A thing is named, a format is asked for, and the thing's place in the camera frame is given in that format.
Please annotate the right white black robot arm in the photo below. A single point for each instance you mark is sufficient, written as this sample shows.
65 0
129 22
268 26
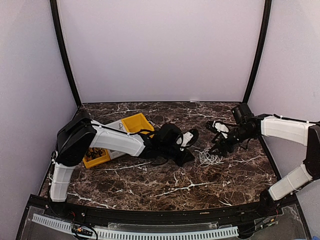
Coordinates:
249 126

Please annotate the white plastic bin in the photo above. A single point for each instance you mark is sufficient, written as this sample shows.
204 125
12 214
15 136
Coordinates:
113 154

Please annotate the yellow bin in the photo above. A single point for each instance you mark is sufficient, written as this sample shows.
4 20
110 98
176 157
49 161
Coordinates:
138 124
95 156

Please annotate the white slotted cable duct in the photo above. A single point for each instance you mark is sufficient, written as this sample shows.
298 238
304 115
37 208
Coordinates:
139 232

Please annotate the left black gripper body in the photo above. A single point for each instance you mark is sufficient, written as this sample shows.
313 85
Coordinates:
167 151

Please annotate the yellow bin near back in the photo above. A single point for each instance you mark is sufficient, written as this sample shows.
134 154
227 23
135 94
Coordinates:
138 124

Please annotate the right black frame post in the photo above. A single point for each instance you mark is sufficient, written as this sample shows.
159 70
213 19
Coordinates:
259 50

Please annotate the black frame post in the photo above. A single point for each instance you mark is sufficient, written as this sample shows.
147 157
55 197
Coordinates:
63 51
259 50

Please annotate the black front rail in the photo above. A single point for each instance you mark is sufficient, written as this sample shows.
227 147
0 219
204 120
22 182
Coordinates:
239 214

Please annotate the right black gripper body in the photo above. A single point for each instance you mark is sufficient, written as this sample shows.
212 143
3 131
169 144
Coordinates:
222 142

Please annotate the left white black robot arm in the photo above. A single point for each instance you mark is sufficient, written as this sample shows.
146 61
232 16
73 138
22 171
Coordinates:
132 135

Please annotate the yellow bin near front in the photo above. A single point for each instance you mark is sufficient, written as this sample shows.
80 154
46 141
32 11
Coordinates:
95 156

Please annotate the small circuit board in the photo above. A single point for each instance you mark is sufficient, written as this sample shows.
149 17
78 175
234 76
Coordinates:
81 230

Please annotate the left black frame post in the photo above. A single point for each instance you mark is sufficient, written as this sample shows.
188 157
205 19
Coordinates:
63 51

